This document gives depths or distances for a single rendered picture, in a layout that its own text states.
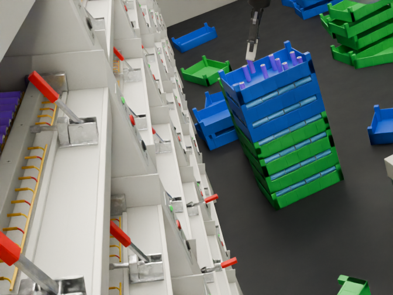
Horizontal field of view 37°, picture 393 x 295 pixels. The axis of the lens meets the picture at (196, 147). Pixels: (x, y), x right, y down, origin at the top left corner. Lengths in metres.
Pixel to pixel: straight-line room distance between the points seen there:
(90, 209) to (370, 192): 1.88
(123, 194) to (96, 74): 0.18
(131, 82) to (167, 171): 0.22
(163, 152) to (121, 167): 0.59
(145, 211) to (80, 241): 0.38
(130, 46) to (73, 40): 0.73
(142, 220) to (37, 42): 0.28
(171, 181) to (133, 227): 0.49
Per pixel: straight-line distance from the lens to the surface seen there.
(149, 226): 0.81
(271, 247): 2.20
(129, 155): 0.82
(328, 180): 2.40
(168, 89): 2.28
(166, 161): 1.37
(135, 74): 1.34
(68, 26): 0.76
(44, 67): 0.78
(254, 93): 2.12
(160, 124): 1.57
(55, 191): 0.55
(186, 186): 1.64
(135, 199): 0.85
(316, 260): 2.09
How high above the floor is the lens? 1.36
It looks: 27 degrees down
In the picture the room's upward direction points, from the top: 22 degrees counter-clockwise
